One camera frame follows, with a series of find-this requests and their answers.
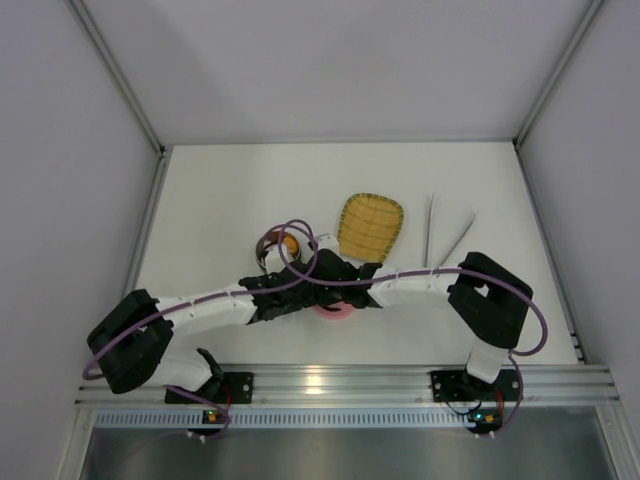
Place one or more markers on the round steel lunch bowl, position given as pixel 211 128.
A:
pixel 269 240

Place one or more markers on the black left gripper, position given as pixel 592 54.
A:
pixel 304 298

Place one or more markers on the aluminium frame post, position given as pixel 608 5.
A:
pixel 99 43
pixel 560 66

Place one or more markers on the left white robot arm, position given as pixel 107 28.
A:
pixel 142 341

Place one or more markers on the slotted cable duct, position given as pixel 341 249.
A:
pixel 279 418

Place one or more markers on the bamboo woven serving tray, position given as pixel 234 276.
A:
pixel 369 226

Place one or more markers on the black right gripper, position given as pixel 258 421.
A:
pixel 329 265

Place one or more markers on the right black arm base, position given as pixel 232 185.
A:
pixel 457 385

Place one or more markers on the pink round lid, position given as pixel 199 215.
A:
pixel 334 312

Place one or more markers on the right aluminium frame post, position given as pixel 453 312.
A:
pixel 560 66

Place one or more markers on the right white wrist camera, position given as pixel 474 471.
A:
pixel 327 241

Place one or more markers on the aluminium mounting rail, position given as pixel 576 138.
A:
pixel 410 385

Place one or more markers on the left aluminium frame post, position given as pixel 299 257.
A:
pixel 99 43

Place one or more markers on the round yellow waffle toy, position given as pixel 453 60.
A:
pixel 292 245

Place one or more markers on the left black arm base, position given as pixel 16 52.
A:
pixel 228 388

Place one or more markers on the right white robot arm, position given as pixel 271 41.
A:
pixel 489 299

